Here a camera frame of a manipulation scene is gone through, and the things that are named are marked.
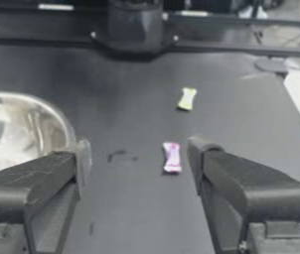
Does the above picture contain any purple candy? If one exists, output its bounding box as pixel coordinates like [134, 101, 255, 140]
[162, 142, 184, 176]

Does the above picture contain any green candy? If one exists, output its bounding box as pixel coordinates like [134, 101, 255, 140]
[177, 86, 200, 112]

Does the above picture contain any steel bowl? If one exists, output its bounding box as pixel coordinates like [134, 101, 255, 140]
[0, 92, 79, 182]

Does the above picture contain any white label strip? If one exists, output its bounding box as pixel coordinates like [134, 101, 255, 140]
[38, 3, 75, 11]
[180, 10, 211, 17]

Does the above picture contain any black upright post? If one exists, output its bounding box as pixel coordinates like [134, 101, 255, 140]
[249, 0, 264, 19]

